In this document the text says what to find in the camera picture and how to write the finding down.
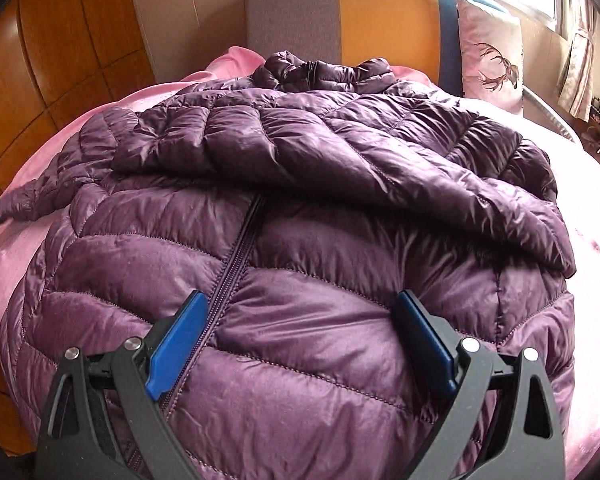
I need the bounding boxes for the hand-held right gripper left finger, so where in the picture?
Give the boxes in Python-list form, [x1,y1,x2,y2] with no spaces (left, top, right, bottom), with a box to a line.
[35,290,211,480]

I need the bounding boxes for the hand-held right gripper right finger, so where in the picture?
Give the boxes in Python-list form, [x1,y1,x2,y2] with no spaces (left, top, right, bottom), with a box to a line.
[396,289,567,480]

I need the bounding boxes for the purple quilted down jacket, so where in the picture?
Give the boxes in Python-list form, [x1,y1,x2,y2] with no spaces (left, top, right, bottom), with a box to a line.
[0,50,578,480]

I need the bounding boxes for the pink bed sheet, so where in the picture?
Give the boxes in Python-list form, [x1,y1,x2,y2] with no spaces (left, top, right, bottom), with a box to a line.
[0,46,600,480]

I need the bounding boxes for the wooden wardrobe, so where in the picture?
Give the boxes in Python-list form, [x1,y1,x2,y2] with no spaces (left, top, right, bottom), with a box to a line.
[0,0,156,456]

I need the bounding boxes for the deer print pillow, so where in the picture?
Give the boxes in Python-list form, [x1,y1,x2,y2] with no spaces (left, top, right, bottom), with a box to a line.
[454,0,525,115]

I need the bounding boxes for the beige patterned curtain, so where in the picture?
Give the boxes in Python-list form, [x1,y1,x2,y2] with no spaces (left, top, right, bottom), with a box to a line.
[557,0,600,123]

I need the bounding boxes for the grey yellow blue headboard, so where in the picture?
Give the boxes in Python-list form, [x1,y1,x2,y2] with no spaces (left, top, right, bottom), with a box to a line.
[243,0,521,98]

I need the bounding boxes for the grey padded bed rail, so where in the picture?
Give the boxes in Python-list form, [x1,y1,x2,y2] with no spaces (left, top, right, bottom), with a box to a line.
[522,85,576,141]

